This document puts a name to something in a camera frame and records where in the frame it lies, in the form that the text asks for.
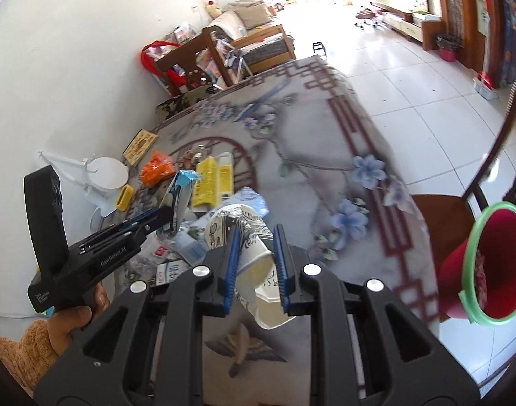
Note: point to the yellow printed packet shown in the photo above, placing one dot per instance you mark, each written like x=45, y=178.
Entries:
x=206, y=179

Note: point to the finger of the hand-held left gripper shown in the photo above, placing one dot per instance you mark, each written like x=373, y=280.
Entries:
x=152, y=220

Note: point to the blue silver wrapper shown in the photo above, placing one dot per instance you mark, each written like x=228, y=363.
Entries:
x=182, y=194

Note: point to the clear plastic wrapper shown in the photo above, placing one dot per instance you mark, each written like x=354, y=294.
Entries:
x=156, y=247

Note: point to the orange wrapper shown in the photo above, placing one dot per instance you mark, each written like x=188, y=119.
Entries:
x=156, y=169

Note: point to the dark wooden carved chair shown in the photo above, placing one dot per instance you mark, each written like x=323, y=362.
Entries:
x=440, y=220

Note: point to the white blue paper box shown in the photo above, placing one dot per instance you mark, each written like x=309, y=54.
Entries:
x=171, y=273

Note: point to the light blue plastic packet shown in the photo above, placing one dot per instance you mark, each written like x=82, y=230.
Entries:
x=249, y=201

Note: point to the red plastic bag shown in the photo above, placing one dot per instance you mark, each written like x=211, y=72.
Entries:
x=156, y=53

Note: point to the yellow white carton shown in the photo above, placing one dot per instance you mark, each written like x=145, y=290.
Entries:
x=226, y=175

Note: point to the small yellow box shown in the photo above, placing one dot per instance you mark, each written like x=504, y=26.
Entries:
x=124, y=198

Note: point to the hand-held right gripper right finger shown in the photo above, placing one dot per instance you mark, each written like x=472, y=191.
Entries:
x=281, y=262

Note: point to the grey floral tablecloth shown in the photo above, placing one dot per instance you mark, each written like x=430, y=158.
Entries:
x=308, y=156

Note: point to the red bucket with green rim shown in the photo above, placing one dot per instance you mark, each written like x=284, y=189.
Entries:
x=452, y=270

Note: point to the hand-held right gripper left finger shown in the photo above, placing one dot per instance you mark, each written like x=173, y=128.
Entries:
x=232, y=258

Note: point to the pale wooden TV cabinet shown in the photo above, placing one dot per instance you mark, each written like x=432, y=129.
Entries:
x=406, y=19

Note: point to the cream plush toy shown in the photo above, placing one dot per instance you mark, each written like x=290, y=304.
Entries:
x=212, y=9

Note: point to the wheeled office stool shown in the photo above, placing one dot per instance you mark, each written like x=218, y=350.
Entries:
x=366, y=17

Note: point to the red waste bin black liner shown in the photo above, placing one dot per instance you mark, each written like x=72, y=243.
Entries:
x=448, y=48

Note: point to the crushed white paper cup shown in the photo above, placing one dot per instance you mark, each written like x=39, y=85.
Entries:
x=258, y=270

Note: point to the dark floral box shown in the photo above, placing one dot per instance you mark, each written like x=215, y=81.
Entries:
x=177, y=105

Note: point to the red gold patterned box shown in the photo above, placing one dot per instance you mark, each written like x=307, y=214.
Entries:
x=140, y=146

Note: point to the person's left forearm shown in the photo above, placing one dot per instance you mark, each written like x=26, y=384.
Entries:
x=16, y=359

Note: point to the wooden sofa with cushions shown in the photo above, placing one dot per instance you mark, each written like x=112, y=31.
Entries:
x=258, y=29

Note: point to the person's left hand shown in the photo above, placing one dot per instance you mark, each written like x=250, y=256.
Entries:
x=67, y=321

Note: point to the small black stool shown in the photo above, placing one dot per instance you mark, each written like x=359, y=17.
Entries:
x=319, y=47

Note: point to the white folding desk lamp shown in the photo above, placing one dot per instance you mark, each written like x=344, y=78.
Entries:
x=107, y=173

